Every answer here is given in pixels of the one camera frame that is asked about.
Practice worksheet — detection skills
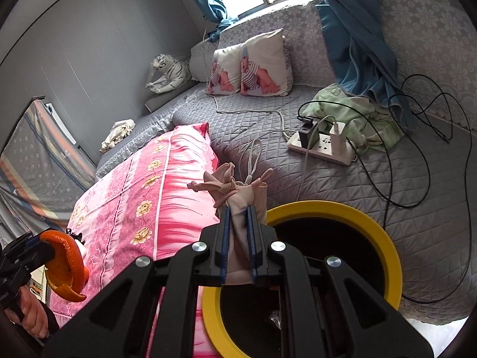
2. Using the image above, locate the grey cushion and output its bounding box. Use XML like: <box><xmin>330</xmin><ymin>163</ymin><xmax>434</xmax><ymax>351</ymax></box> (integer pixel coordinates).
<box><xmin>145</xmin><ymin>78</ymin><xmax>198</xmax><ymax>113</ymax></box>

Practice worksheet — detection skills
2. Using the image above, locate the striped cloth furniture cover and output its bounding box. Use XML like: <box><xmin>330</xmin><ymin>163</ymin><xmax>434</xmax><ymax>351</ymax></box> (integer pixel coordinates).
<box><xmin>0</xmin><ymin>97</ymin><xmax>97</xmax><ymax>243</ymax></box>

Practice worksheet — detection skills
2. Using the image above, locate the green cloth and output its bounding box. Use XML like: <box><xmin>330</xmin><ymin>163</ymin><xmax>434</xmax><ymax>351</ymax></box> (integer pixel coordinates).
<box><xmin>300</xmin><ymin>84</ymin><xmax>405</xmax><ymax>153</ymax></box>

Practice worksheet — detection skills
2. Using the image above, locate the beige cable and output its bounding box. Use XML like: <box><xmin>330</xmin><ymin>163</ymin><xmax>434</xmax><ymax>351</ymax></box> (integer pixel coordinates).
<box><xmin>203</xmin><ymin>26</ymin><xmax>295</xmax><ymax>138</ymax></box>

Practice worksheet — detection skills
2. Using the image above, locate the beige face mask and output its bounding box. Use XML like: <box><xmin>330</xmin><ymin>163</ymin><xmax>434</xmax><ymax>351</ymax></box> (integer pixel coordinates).
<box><xmin>186</xmin><ymin>139</ymin><xmax>274</xmax><ymax>286</ymax></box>

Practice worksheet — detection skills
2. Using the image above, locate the grey quilted bed cover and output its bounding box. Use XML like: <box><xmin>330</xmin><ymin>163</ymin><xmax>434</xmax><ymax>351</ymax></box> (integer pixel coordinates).
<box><xmin>95</xmin><ymin>0</ymin><xmax>477</xmax><ymax>323</ymax></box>

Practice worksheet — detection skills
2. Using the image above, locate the narrow blue curtain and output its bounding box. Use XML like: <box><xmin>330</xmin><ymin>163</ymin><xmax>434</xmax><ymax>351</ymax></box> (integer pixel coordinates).
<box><xmin>175</xmin><ymin>0</ymin><xmax>239</xmax><ymax>43</ymax></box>

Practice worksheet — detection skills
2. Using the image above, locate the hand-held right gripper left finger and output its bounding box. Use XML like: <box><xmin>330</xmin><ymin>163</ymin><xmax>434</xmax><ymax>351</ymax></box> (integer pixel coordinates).
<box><xmin>41</xmin><ymin>205</ymin><xmax>233</xmax><ymax>358</ymax></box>

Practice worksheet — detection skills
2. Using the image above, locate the large printed pillow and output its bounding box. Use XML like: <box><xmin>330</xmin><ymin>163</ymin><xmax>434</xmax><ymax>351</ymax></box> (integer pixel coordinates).
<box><xmin>239</xmin><ymin>29</ymin><xmax>293</xmax><ymax>97</ymax></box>

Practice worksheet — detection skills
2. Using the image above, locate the wide blue curtain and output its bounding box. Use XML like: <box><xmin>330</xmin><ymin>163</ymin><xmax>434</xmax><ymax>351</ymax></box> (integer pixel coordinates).
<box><xmin>296</xmin><ymin>0</ymin><xmax>416</xmax><ymax>129</ymax></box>

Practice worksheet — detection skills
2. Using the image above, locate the white tiger plush toy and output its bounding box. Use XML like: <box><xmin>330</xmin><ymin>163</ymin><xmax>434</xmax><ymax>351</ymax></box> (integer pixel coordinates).
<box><xmin>146</xmin><ymin>54</ymin><xmax>192</xmax><ymax>94</ymax></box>

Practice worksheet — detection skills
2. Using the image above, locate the clear plastic wrapper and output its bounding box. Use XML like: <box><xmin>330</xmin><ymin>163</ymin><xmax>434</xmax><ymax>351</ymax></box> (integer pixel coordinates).
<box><xmin>264</xmin><ymin>311</ymin><xmax>282</xmax><ymax>331</ymax></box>

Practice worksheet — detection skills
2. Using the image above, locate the white charger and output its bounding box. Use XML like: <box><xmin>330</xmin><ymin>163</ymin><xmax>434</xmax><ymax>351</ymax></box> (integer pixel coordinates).
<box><xmin>330</xmin><ymin>121</ymin><xmax>348</xmax><ymax>154</ymax></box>

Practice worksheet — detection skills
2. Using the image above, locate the black charger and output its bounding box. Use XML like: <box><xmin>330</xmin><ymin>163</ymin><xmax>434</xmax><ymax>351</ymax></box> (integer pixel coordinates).
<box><xmin>297</xmin><ymin>117</ymin><xmax>318</xmax><ymax>147</ymax></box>

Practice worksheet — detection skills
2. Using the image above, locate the black cable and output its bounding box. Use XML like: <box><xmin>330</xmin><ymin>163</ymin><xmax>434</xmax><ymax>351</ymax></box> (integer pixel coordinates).
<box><xmin>298</xmin><ymin>74</ymin><xmax>472</xmax><ymax>304</ymax></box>

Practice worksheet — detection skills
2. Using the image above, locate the white power strip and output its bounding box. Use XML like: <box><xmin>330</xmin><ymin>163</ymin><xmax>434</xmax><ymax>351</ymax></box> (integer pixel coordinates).
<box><xmin>287</xmin><ymin>129</ymin><xmax>358</xmax><ymax>165</ymax></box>

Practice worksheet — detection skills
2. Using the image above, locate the pink floral blanket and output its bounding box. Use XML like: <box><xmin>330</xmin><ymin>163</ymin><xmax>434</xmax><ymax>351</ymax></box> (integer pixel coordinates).
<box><xmin>48</xmin><ymin>122</ymin><xmax>224</xmax><ymax>358</ymax></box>

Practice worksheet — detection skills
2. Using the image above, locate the white charging cable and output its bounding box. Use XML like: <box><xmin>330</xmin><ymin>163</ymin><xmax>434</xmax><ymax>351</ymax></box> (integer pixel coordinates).
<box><xmin>296</xmin><ymin>115</ymin><xmax>340</xmax><ymax>200</ymax></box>

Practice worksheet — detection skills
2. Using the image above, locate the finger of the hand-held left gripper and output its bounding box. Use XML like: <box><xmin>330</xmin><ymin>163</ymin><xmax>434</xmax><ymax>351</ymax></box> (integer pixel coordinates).
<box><xmin>13</xmin><ymin>232</ymin><xmax>56</xmax><ymax>271</ymax></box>

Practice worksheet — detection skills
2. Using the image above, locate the person's left hand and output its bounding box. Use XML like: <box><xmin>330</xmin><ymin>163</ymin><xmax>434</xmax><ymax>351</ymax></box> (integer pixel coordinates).
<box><xmin>5</xmin><ymin>285</ymin><xmax>51</xmax><ymax>338</ymax></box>

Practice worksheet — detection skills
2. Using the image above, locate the yellow-rimmed black bin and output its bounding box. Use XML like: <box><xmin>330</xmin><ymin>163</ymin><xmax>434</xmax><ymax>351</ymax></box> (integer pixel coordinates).
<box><xmin>202</xmin><ymin>200</ymin><xmax>404</xmax><ymax>358</ymax></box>

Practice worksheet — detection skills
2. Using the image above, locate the cream crumpled cloth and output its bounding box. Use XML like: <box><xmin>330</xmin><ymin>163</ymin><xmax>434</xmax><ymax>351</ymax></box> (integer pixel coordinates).
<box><xmin>100</xmin><ymin>118</ymin><xmax>135</xmax><ymax>153</ymax></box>

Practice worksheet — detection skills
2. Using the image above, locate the large orange peel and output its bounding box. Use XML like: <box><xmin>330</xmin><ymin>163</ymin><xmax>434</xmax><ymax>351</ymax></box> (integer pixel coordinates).
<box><xmin>39</xmin><ymin>230</ymin><xmax>88</xmax><ymax>303</ymax></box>

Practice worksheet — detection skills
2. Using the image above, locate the small printed pillow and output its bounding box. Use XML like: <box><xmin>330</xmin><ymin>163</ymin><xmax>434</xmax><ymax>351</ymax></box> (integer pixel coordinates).
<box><xmin>207</xmin><ymin>43</ymin><xmax>244</xmax><ymax>95</ymax></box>

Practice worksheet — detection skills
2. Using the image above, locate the person's left forearm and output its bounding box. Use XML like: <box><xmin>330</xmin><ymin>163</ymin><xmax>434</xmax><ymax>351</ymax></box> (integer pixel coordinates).
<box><xmin>0</xmin><ymin>300</ymin><xmax>60</xmax><ymax>358</ymax></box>

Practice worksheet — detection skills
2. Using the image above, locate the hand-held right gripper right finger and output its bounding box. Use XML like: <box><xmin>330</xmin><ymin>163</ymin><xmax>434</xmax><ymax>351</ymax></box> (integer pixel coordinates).
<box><xmin>246</xmin><ymin>204</ymin><xmax>435</xmax><ymax>358</ymax></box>

